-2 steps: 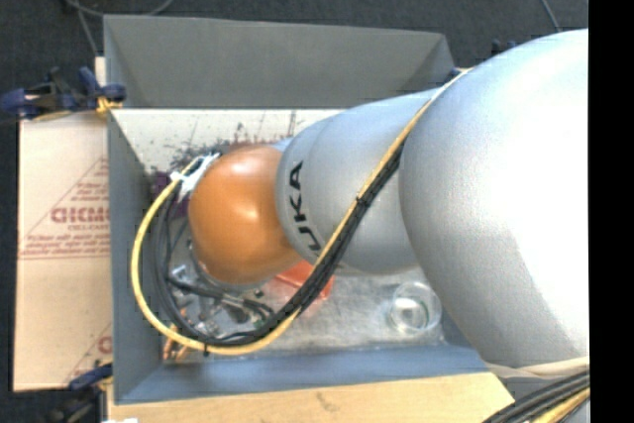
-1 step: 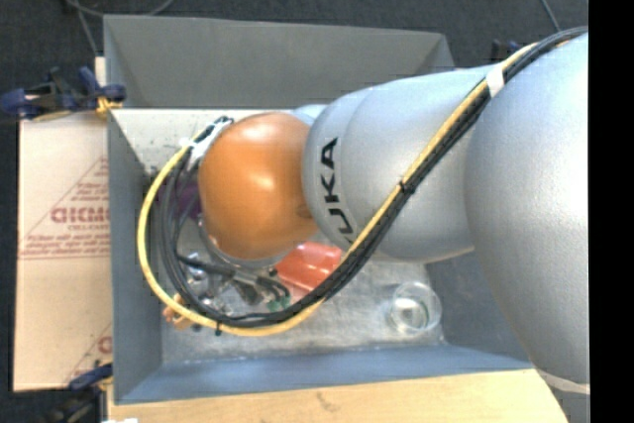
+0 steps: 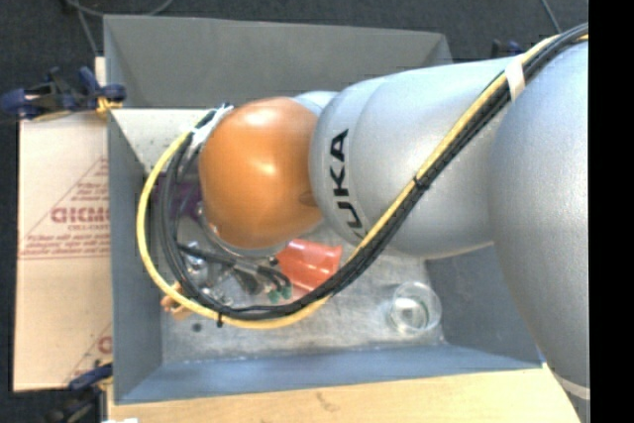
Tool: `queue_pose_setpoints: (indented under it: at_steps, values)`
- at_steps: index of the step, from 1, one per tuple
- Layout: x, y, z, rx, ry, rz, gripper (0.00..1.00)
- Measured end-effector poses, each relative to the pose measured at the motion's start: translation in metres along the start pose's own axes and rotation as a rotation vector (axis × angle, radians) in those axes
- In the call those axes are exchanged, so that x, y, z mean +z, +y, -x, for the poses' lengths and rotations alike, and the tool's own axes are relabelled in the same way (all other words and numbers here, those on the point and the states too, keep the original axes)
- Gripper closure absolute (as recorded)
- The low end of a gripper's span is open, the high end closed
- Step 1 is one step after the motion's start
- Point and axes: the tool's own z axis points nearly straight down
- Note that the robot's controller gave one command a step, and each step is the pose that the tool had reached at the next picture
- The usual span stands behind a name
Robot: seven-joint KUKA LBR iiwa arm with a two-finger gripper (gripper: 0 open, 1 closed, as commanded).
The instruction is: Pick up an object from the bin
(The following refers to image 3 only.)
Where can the orange translucent plastic cup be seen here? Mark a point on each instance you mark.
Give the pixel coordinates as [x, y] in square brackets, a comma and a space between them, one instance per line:
[311, 262]

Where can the purple plastic toy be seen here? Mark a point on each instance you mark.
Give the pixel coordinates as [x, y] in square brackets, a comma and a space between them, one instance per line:
[182, 200]

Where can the clear glass cup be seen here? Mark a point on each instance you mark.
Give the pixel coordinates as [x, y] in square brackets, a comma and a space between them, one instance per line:
[411, 309]

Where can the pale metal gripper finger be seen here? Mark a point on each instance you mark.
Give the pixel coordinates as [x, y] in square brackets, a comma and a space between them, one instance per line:
[196, 266]
[218, 295]

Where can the brown cardboard board red print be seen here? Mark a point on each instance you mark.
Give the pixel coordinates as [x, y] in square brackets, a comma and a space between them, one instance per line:
[59, 262]

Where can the small orange toy figure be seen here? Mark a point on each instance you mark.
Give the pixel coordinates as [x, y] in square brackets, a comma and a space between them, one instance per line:
[173, 304]

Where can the grey metal bin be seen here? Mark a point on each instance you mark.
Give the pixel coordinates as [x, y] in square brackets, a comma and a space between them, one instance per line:
[257, 59]

